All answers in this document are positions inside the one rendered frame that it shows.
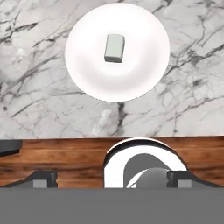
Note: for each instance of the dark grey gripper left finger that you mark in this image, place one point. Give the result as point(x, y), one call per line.
point(43, 177)

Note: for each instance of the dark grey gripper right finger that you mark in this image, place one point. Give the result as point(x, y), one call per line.
point(179, 176)

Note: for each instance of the pale grey marshmallow block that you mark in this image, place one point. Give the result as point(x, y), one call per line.
point(114, 48)

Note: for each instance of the dark grey flat object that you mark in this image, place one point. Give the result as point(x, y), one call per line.
point(8, 147)

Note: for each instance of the white and grey round object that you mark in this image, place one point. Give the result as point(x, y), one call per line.
point(113, 169)

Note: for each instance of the white round plate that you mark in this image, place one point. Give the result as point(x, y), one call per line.
point(93, 73)

